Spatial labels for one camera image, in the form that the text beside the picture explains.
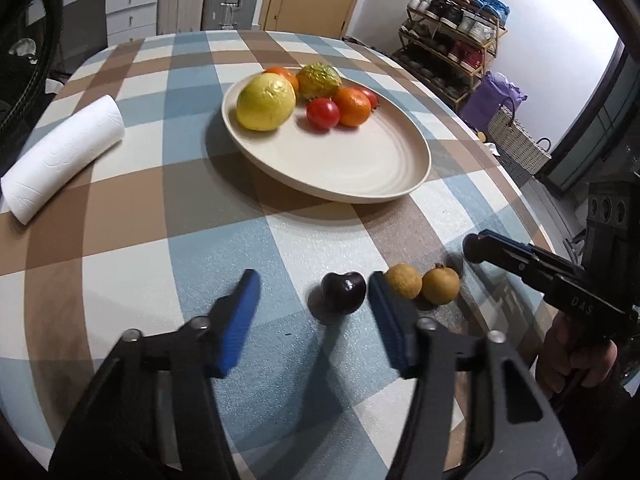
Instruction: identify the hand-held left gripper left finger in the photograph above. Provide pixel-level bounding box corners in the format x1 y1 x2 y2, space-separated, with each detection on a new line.
47 269 262 480

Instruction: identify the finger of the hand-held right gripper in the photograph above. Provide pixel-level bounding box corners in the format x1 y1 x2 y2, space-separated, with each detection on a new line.
482 250 556 290
477 229 587 276

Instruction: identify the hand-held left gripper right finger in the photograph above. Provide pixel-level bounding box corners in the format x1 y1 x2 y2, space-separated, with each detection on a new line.
368 271 583 480

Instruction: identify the brown longan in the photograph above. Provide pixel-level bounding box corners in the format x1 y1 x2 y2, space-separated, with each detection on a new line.
421 263 461 306
384 263 425 301

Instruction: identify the beige round plate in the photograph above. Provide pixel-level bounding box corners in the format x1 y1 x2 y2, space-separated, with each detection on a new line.
221 66 432 205

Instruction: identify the orange mandarin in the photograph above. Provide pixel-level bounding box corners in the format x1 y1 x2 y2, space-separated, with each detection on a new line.
263 66 300 93
332 87 373 127

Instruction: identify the yellow citrus fruit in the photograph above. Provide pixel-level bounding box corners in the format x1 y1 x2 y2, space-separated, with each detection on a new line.
236 73 297 132

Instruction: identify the green-yellow mottled fruit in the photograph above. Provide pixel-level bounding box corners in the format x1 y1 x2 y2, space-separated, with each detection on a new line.
296 62 343 101

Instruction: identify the person's right hand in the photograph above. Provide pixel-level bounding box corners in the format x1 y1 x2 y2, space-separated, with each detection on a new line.
536 312 621 402

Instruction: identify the light wicker basket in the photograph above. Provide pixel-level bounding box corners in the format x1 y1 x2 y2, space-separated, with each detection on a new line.
487 105 553 188

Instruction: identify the dark glass sliding door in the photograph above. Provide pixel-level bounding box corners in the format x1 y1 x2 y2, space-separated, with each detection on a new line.
537 40 640 196

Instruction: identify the purple bag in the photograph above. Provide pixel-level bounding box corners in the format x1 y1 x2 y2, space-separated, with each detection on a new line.
459 71 528 133

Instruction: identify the wooden shoe rack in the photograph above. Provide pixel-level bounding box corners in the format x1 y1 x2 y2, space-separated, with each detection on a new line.
391 0 508 106
406 0 511 96

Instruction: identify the white paper towel roll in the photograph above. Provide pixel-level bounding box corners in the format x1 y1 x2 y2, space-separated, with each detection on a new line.
0 94 125 225

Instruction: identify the black curved tube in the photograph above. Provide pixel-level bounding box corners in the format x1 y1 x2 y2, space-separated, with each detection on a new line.
0 0 66 133

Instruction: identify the white desk with drawers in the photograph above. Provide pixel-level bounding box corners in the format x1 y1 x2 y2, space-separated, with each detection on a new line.
27 0 161 48

